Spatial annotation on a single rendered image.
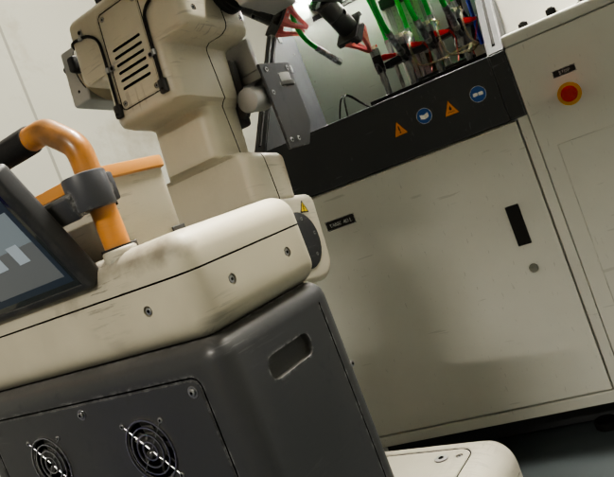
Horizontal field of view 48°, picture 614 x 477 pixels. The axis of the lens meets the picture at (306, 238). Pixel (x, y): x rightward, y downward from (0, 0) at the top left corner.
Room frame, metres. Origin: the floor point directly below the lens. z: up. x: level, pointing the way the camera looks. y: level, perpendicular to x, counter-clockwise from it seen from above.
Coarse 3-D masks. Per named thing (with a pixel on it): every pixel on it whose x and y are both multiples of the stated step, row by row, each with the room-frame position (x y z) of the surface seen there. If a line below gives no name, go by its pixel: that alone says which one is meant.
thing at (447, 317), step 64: (512, 128) 1.62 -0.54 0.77; (384, 192) 1.76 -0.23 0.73; (448, 192) 1.70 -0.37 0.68; (512, 192) 1.64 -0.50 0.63; (384, 256) 1.79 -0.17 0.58; (448, 256) 1.72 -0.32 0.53; (512, 256) 1.66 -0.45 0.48; (384, 320) 1.81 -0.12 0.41; (448, 320) 1.74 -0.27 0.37; (512, 320) 1.68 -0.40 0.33; (576, 320) 1.62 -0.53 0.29; (384, 384) 1.84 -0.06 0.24; (448, 384) 1.77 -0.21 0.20; (512, 384) 1.70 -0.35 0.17; (576, 384) 1.64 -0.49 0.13
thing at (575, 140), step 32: (512, 0) 1.80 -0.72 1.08; (544, 0) 1.77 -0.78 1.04; (576, 0) 1.73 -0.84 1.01; (544, 32) 1.56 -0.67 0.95; (576, 32) 1.54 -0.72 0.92; (608, 32) 1.51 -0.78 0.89; (512, 64) 1.60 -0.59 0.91; (544, 64) 1.57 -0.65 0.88; (576, 64) 1.54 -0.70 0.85; (608, 64) 1.52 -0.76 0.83; (544, 96) 1.58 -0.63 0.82; (608, 96) 1.53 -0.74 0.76; (544, 128) 1.59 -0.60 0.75; (576, 128) 1.56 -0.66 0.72; (608, 128) 1.53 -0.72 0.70; (544, 160) 1.60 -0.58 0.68; (576, 160) 1.57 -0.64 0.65; (608, 160) 1.54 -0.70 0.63; (576, 192) 1.58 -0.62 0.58; (608, 192) 1.55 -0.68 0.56; (576, 224) 1.59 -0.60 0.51; (608, 224) 1.56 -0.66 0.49; (608, 256) 1.57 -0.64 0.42; (608, 288) 1.58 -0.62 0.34; (608, 320) 1.59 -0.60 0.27
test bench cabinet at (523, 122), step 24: (528, 120) 1.60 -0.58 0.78; (528, 144) 1.61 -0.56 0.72; (552, 192) 1.60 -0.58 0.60; (552, 216) 1.63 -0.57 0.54; (576, 264) 1.60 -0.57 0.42; (600, 336) 1.61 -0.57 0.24; (528, 408) 1.70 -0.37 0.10; (552, 408) 1.67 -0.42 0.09; (576, 408) 1.65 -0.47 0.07; (600, 408) 1.70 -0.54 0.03; (408, 432) 1.84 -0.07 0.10; (432, 432) 1.80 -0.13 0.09; (456, 432) 1.78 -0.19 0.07; (480, 432) 1.83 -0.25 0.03; (504, 432) 1.80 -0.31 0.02; (528, 432) 1.78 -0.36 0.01
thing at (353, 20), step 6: (342, 12) 1.83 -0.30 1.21; (360, 12) 1.89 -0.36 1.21; (342, 18) 1.84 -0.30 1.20; (348, 18) 1.85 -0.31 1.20; (354, 18) 1.89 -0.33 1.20; (330, 24) 1.85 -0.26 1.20; (336, 24) 1.84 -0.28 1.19; (342, 24) 1.84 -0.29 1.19; (348, 24) 1.85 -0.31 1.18; (354, 24) 1.86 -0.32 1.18; (336, 30) 1.87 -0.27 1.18; (342, 30) 1.86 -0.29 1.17; (348, 30) 1.86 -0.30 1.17; (354, 30) 1.86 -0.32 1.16; (342, 36) 1.88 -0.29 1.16; (348, 36) 1.86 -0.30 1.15; (354, 36) 1.84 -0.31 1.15; (342, 42) 1.87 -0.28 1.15; (348, 42) 1.86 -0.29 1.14
